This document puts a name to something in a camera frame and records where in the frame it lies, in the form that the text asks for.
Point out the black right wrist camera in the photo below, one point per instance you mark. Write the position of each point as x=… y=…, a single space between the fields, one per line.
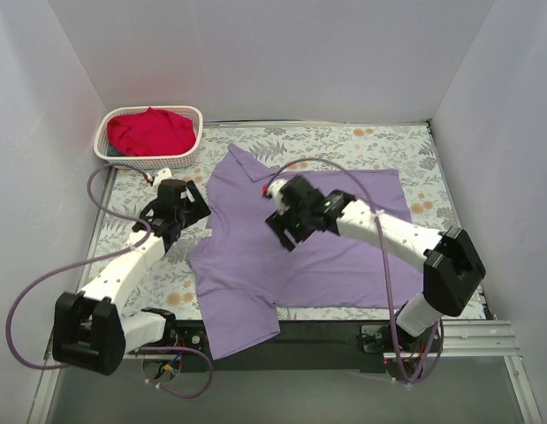
x=298 y=194

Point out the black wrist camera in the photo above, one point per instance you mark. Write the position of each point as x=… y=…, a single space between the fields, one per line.
x=298 y=194
x=171 y=191

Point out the purple t shirt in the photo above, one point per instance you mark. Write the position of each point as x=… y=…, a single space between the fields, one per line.
x=244 y=274

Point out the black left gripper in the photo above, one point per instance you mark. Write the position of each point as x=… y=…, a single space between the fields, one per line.
x=195 y=201

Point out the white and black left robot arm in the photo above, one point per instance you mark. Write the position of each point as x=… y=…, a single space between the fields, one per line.
x=103 y=300

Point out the red t shirt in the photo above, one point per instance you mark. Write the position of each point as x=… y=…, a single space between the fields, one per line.
x=153 y=132

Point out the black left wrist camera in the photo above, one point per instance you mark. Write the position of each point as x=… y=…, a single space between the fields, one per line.
x=171 y=191

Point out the floral patterned table mat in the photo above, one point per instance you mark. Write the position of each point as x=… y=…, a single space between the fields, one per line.
x=170 y=284

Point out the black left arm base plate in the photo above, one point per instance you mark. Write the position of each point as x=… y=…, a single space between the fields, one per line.
x=190 y=334

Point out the aluminium front frame rail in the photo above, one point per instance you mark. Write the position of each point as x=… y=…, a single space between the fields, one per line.
x=458 y=337

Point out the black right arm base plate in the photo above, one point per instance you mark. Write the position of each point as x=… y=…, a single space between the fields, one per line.
x=376 y=338

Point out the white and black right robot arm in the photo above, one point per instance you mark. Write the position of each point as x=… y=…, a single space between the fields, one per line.
x=450 y=265

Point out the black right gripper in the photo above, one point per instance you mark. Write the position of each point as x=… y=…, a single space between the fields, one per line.
x=283 y=227

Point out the teal cloth in basket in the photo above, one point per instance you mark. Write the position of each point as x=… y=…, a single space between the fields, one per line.
x=113 y=152

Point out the white plastic basket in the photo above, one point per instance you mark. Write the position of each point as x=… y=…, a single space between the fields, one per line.
x=150 y=162

